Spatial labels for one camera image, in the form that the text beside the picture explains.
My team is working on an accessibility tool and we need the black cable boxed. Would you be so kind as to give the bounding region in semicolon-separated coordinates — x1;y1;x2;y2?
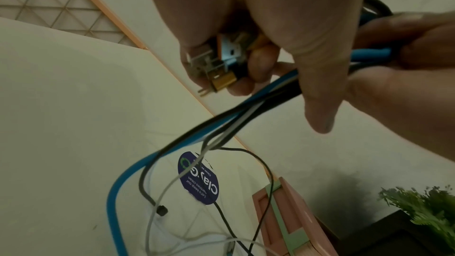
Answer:
200;137;275;256
138;0;394;218

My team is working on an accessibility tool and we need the black planter box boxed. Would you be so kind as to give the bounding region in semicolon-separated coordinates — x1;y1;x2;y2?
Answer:
337;210;455;256

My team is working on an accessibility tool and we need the pink box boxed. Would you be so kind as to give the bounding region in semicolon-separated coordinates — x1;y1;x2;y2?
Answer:
252;176;339;256

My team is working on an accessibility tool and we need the round purple sticker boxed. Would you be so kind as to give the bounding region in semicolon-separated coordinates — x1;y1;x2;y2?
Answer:
177;151;220;206

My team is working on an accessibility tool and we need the green plant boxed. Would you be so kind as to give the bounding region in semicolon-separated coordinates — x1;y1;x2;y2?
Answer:
378;185;455;250

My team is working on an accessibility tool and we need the white table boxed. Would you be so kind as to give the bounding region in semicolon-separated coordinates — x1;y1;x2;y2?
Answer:
0;17;275;256

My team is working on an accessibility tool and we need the person's right hand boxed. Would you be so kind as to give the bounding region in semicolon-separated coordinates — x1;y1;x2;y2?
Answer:
346;11;455;163

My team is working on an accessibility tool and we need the person's left hand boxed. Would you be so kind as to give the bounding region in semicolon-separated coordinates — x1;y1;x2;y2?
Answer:
140;0;371;135

